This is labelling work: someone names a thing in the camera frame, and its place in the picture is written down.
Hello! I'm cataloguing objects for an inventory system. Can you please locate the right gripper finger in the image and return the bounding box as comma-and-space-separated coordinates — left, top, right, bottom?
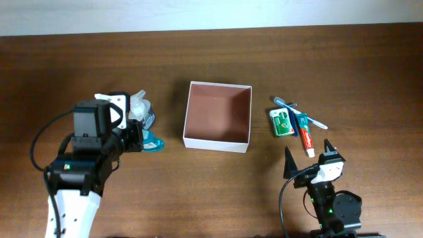
324, 139, 337, 153
283, 146, 299, 179

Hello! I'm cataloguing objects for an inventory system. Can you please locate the red green toothpaste tube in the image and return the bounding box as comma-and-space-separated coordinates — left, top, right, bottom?
295, 113, 315, 157

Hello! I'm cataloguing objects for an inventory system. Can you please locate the green soap box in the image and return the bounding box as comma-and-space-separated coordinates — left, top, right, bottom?
269, 108, 294, 138

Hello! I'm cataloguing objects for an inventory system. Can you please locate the clear hand soap pump bottle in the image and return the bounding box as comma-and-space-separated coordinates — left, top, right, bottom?
128, 90, 155, 130

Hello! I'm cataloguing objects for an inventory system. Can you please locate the teal mouthwash bottle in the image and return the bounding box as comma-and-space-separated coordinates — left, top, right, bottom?
142, 129, 165, 152

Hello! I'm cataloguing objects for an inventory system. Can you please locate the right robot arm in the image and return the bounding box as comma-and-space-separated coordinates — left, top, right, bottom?
278, 139, 381, 238

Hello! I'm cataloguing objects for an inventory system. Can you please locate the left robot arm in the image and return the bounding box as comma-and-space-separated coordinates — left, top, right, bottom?
44, 92, 143, 237

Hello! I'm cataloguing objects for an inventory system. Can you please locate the blue white toothbrush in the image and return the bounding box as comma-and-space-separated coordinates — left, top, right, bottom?
273, 97, 328, 130

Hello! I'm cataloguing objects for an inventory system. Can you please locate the white cardboard box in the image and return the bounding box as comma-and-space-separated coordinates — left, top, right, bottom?
182, 81, 252, 153

